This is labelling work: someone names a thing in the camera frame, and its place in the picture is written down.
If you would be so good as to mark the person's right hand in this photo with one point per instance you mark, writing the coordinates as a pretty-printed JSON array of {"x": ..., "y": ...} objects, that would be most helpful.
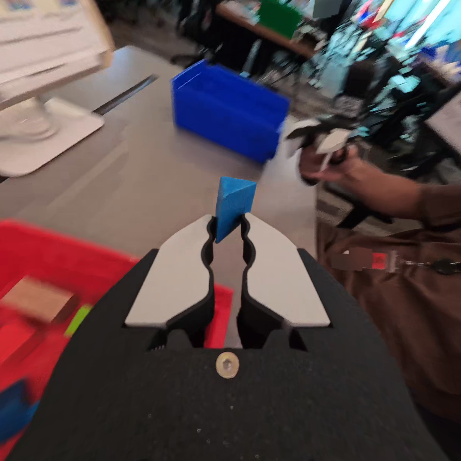
[{"x": 338, "y": 169}]

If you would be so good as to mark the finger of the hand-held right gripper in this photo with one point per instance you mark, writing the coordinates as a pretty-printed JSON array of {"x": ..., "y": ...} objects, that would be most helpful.
[
  {"x": 333, "y": 142},
  {"x": 299, "y": 137}
]

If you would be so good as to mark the green plastic bin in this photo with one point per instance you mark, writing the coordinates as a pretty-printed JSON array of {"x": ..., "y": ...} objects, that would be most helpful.
[{"x": 281, "y": 16}]

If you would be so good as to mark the grey desk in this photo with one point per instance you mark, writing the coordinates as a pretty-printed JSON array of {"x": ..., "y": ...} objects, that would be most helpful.
[{"x": 144, "y": 180}]

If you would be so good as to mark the blue plastic bin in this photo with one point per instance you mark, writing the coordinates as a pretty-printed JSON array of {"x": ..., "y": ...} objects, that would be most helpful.
[{"x": 230, "y": 112}]

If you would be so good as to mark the white board stand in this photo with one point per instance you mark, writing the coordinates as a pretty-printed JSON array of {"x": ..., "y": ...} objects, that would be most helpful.
[{"x": 43, "y": 137}]

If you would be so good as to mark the wooden table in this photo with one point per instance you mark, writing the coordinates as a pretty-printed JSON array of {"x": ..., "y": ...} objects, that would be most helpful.
[{"x": 263, "y": 29}]

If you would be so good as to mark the instruction sheet board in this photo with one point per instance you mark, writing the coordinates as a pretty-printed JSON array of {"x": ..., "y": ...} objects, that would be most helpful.
[{"x": 47, "y": 36}]

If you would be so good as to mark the person's right forearm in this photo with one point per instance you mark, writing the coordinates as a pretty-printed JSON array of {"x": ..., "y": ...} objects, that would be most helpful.
[{"x": 392, "y": 194}]

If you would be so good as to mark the green wooden block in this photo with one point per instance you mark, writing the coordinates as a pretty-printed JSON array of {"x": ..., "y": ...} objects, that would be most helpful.
[{"x": 78, "y": 320}]

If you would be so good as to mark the person's brown clothing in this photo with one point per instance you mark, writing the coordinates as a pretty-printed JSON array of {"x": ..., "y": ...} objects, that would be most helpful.
[{"x": 403, "y": 302}]

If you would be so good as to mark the red plastic bin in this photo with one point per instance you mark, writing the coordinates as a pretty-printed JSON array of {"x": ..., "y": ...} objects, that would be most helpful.
[{"x": 65, "y": 266}]

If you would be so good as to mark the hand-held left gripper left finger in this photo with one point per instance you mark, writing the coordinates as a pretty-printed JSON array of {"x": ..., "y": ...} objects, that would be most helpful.
[{"x": 173, "y": 284}]

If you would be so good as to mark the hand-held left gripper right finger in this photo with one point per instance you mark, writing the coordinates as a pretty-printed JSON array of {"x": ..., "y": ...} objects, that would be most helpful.
[{"x": 284, "y": 284}]

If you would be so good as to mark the natural wood block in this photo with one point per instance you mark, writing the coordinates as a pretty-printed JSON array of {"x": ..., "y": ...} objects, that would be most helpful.
[{"x": 39, "y": 299}]

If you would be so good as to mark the blue triangular wooden block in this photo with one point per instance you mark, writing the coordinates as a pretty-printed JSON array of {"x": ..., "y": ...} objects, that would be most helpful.
[{"x": 234, "y": 205}]

